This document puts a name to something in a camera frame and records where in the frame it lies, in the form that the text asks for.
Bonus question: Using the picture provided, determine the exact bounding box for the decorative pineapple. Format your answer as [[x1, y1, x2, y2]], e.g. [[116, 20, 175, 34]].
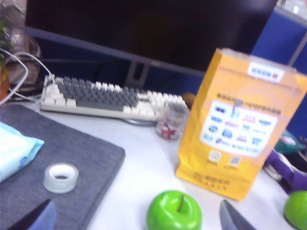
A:
[[0, 18, 12, 102]]

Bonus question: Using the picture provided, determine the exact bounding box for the white cable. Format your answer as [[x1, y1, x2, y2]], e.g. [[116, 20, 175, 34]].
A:
[[0, 47, 56, 104]]

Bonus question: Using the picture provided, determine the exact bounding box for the green apple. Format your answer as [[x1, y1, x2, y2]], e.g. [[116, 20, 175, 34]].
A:
[[284, 190, 307, 230], [146, 190, 203, 230]]

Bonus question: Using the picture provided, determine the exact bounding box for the purple strap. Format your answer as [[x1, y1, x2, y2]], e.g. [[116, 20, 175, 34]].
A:
[[262, 148, 307, 195]]

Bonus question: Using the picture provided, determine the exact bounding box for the clear tape roll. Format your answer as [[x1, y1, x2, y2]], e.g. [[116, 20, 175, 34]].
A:
[[43, 163, 80, 193]]

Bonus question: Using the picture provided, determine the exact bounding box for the grey monitor stand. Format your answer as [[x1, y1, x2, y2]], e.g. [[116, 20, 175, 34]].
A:
[[121, 61, 157, 127]]

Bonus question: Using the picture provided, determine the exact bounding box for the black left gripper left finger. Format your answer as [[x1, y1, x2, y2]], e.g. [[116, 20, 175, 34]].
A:
[[7, 198, 58, 230]]

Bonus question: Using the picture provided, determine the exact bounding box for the brown kiwi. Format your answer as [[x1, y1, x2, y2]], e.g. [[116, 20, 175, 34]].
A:
[[183, 92, 197, 106]]

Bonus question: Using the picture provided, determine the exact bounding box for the blue office partition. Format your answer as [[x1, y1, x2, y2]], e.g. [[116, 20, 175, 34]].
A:
[[250, 4, 307, 68]]

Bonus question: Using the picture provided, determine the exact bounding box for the black computer monitor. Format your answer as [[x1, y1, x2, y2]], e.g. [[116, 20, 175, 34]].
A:
[[24, 0, 277, 78]]

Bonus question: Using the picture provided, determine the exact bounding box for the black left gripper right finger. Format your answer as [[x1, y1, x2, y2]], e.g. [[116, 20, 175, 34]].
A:
[[219, 199, 259, 230]]

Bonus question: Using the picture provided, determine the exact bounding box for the grey felt mat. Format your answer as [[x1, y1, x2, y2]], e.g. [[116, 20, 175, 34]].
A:
[[0, 104, 127, 230]]

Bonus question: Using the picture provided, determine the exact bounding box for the small glass jar red ribbon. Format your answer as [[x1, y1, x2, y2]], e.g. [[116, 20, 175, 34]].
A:
[[155, 101, 190, 140]]

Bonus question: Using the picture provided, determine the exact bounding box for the teal medicine box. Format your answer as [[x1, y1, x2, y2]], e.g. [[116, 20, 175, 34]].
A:
[[274, 130, 307, 154]]

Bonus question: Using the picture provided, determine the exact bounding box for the yellow paper bag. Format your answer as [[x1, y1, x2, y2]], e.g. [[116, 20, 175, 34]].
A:
[[176, 47, 307, 201]]

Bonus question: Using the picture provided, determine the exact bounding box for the blue wet wipes pack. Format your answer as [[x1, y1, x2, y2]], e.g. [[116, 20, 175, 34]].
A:
[[0, 121, 45, 182]]

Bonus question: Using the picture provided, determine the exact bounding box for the white and grey keyboard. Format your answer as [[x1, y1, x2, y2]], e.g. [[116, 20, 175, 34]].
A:
[[39, 75, 186, 122]]

